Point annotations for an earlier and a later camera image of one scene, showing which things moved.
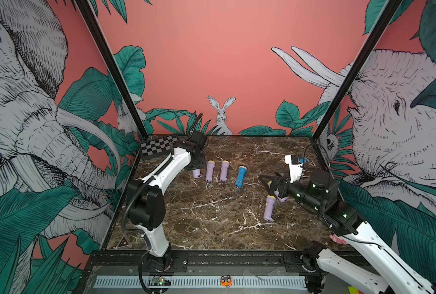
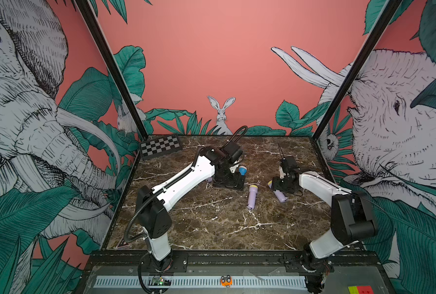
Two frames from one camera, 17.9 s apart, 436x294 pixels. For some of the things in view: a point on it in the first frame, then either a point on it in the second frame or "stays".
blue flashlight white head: (242, 173) stays
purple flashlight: (268, 209) -> (252, 196)
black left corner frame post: (89, 14) stays
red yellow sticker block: (354, 290) stays
